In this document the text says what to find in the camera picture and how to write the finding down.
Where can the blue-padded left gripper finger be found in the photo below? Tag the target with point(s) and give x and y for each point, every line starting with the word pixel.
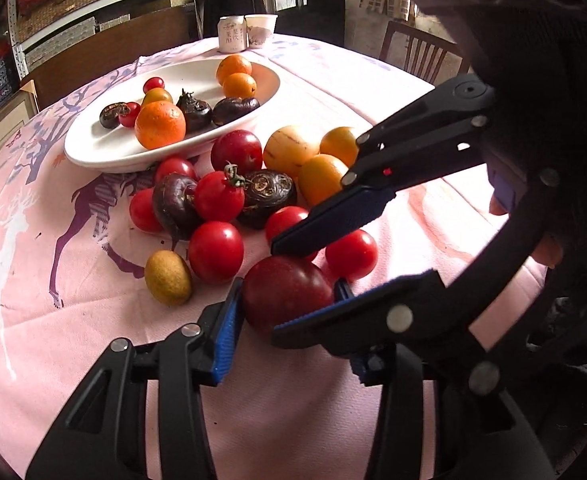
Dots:
pixel 100 432

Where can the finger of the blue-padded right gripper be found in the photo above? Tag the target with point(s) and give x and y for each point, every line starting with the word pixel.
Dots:
pixel 480 433

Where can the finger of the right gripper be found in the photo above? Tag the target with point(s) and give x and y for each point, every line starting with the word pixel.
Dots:
pixel 436 135
pixel 418 311

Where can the small red tomato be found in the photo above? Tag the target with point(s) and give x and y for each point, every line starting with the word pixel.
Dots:
pixel 353 256

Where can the dark red plum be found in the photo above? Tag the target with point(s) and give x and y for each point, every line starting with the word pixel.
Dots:
pixel 279 289

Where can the brown kiwi fruit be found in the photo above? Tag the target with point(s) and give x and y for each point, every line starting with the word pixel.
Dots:
pixel 168 278

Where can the person's right hand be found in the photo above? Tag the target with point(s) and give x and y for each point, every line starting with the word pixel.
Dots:
pixel 526 200

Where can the dark wooden chair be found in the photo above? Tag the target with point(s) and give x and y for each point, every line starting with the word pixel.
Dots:
pixel 425 53

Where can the yellow orange fruit back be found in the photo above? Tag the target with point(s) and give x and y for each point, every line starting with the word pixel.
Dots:
pixel 340 143

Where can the yellow orange fruit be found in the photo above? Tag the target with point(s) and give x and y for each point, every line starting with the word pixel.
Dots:
pixel 340 143
pixel 320 178

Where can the yellow orange fruit front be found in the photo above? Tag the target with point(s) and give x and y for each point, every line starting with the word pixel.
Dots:
pixel 320 178

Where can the pink printed tablecloth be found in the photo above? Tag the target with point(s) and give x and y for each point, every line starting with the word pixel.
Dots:
pixel 71 268

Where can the dark chestnut with spiral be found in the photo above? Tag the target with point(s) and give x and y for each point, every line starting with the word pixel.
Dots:
pixel 266 192

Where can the large red tomato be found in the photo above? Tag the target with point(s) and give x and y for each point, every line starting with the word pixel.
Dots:
pixel 238 147

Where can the white paper cup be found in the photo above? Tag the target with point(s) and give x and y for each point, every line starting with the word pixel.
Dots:
pixel 259 28

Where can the small orange on plate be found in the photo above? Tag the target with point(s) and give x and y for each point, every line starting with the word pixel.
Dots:
pixel 239 86

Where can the dark water chestnut right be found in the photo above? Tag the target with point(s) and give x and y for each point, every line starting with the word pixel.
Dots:
pixel 229 109

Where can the dark water chestnut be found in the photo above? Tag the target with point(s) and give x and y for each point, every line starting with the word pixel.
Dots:
pixel 110 114
pixel 229 109
pixel 197 112

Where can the orange at plate back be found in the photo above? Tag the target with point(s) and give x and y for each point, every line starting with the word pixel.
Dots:
pixel 232 64

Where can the red tomato with stem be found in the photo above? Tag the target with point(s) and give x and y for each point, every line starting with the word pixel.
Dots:
pixel 220 195

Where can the white drink can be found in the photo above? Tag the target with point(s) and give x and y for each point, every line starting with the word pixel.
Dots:
pixel 232 34

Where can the dark purple chestnut on cloth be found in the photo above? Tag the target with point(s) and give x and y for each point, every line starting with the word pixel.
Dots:
pixel 173 203

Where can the dark water chestnut middle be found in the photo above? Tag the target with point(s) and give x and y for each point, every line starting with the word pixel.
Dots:
pixel 197 112

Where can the large orange on plate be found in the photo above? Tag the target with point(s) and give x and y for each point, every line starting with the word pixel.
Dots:
pixel 159 124

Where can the white round plate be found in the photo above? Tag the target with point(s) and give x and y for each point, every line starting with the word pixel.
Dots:
pixel 88 144

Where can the yellow tomato on plate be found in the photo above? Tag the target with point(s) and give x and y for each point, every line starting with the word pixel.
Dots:
pixel 156 95

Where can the red cherry tomato back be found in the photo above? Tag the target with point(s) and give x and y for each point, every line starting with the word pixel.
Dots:
pixel 153 83

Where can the red cherry tomato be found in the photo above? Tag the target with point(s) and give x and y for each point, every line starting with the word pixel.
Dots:
pixel 128 114
pixel 153 83

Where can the red cherry tomato front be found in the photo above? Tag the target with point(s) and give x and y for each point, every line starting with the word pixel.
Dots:
pixel 128 114

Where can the dark water chestnut left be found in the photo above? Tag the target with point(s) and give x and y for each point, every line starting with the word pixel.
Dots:
pixel 110 114

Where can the dark wooden cabinet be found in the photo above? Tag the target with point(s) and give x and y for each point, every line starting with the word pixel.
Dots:
pixel 106 51

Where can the framed picture leaning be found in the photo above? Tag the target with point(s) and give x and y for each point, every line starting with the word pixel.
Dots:
pixel 18 110

